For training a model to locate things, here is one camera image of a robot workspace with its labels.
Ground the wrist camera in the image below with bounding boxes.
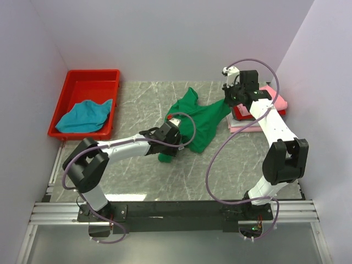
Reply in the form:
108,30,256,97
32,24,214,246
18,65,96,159
222,66,240,87
167,114,181,128

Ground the green t shirt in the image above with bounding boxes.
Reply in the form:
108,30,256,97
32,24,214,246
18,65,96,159
166,87,230,153

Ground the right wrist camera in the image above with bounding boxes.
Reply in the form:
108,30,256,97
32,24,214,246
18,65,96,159
222,66,240,87

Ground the blue t shirt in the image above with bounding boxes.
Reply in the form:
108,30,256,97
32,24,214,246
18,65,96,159
55,99,113,134

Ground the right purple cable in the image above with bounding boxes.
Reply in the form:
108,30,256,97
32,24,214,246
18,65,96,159
205,57,281,241

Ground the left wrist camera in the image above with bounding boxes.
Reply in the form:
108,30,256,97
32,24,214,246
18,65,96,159
167,114,181,128

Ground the folded red t shirt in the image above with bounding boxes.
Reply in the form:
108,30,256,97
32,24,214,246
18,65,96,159
232,107,286,121

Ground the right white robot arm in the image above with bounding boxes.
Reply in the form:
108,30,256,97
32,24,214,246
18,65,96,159
223,67,309,219

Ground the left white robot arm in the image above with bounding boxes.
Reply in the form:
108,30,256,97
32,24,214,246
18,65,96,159
63,118,182,221

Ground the folded light pink t shirt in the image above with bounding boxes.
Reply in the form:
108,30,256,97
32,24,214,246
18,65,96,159
227,114,262,134

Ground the black base beam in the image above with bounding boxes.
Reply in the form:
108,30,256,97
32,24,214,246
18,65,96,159
77,201,274,237

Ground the aluminium frame rail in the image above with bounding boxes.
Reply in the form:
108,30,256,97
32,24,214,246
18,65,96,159
16,142,331,264

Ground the red plastic bin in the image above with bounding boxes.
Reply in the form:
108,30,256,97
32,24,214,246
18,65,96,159
47,69,120,141

